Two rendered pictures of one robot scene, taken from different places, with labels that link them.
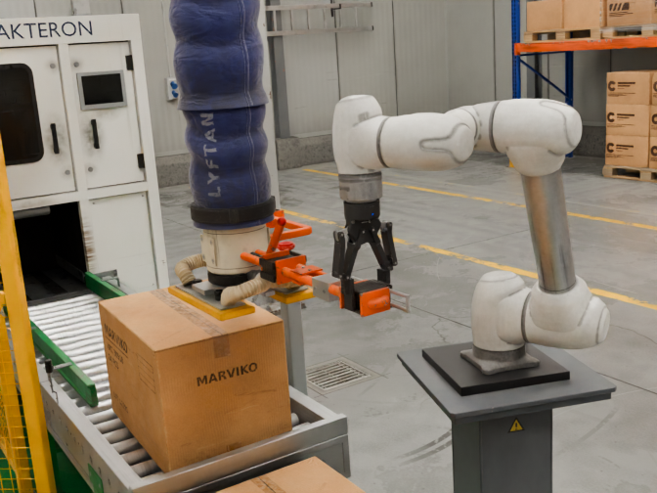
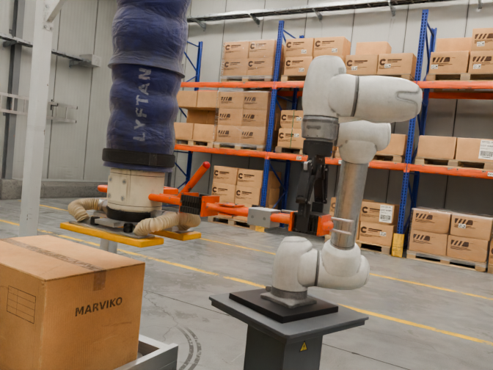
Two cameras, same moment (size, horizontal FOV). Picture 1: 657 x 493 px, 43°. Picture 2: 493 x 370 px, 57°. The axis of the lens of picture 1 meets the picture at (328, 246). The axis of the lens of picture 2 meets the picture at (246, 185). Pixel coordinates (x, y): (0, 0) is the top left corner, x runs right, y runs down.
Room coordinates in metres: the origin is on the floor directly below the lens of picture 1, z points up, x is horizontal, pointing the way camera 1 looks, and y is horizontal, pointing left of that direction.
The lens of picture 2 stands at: (0.74, 0.63, 1.35)
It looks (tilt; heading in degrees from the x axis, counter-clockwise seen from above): 3 degrees down; 332
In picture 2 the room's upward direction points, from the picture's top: 6 degrees clockwise
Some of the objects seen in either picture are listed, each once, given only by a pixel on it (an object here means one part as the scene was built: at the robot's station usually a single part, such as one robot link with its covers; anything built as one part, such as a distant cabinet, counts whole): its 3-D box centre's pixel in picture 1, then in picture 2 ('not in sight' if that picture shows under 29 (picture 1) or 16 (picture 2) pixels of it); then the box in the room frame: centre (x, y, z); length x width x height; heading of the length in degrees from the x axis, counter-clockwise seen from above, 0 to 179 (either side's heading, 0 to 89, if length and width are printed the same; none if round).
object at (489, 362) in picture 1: (496, 349); (285, 292); (2.37, -0.49, 0.80); 0.22 x 0.18 x 0.06; 16
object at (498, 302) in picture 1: (502, 308); (294, 262); (2.35, -0.50, 0.94); 0.18 x 0.16 x 0.22; 55
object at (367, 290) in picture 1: (364, 297); (309, 222); (1.68, -0.07, 1.21); 0.08 x 0.07 x 0.05; 33
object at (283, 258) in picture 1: (283, 266); (199, 204); (1.98, 0.11, 1.21); 0.10 x 0.08 x 0.06; 123
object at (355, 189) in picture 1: (360, 186); (319, 130); (1.69, -0.07, 1.45); 0.09 x 0.09 x 0.06
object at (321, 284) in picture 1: (331, 287); (263, 216); (1.80, 0.00, 1.20); 0.07 x 0.07 x 0.04; 33
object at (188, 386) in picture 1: (191, 369); (42, 306); (2.52, 0.47, 0.75); 0.60 x 0.40 x 0.40; 29
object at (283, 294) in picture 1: (270, 279); (152, 224); (2.24, 0.17, 1.11); 0.34 x 0.10 x 0.05; 33
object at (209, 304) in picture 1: (208, 293); (111, 227); (2.14, 0.33, 1.11); 0.34 x 0.10 x 0.05; 33
